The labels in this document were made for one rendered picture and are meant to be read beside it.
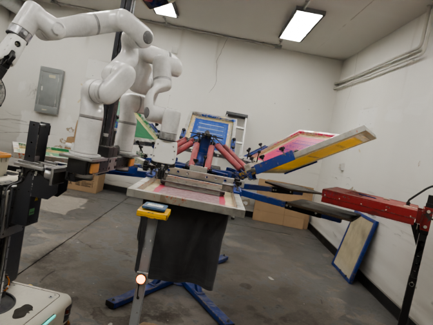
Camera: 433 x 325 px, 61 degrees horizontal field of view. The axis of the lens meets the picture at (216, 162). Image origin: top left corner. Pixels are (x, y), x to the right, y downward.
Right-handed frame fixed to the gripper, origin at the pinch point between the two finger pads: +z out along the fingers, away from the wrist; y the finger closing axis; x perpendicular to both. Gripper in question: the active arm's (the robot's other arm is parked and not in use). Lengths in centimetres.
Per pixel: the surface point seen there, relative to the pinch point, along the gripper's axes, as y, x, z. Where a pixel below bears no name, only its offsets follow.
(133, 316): 0, -2, 64
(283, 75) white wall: 115, 490, -144
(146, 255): 0.3, -2.1, 35.7
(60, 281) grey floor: -76, 115, 111
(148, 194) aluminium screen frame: -6.5, 17.2, 13.0
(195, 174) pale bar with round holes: 11, 99, 9
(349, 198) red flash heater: 113, 77, 2
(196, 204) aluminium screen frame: 17.1, 17.1, 13.6
